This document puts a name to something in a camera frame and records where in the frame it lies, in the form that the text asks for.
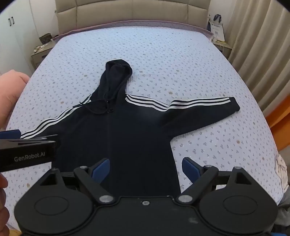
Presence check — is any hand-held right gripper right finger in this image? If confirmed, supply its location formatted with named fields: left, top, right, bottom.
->
left=177, top=157, right=252, bottom=204

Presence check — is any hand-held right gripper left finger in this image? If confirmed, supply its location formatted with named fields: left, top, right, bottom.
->
left=40, top=158, right=115, bottom=204

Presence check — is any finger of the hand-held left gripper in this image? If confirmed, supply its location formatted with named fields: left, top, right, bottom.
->
left=0, top=130, right=59, bottom=144

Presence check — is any black hoodie with white stripes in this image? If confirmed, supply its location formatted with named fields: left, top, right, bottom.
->
left=20, top=59, right=241, bottom=196

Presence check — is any person's left hand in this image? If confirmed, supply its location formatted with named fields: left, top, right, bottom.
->
left=0, top=173, right=10, bottom=229

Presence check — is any pink cloth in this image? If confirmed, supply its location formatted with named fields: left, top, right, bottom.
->
left=0, top=69, right=30, bottom=132

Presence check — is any white crumpled cloth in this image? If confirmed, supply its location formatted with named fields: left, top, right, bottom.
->
left=275, top=154, right=290, bottom=189

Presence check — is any white wardrobe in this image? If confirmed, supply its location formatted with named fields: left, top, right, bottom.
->
left=0, top=0, right=57, bottom=75

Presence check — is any patterned brown pouch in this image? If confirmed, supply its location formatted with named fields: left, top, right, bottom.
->
left=39, top=33, right=53, bottom=44

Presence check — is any orange fabric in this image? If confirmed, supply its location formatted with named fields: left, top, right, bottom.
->
left=264, top=100, right=290, bottom=146

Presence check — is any grey cloth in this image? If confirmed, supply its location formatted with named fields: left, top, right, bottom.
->
left=275, top=197, right=290, bottom=228

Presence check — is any bed with dotted white sheet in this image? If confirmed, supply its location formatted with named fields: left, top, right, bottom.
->
left=5, top=24, right=288, bottom=230

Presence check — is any wooden nightstand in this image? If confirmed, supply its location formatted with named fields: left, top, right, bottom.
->
left=213, top=41, right=233, bottom=59

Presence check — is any beige curtain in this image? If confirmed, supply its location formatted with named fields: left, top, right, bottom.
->
left=225, top=0, right=290, bottom=111

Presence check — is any white tote bag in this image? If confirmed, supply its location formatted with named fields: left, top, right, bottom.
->
left=207, top=14, right=226, bottom=43

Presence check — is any mauve blanket edge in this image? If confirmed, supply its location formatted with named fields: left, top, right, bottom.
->
left=53, top=20, right=214, bottom=42

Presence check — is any beige padded headboard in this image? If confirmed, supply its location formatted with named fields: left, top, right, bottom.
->
left=55, top=0, right=210, bottom=37

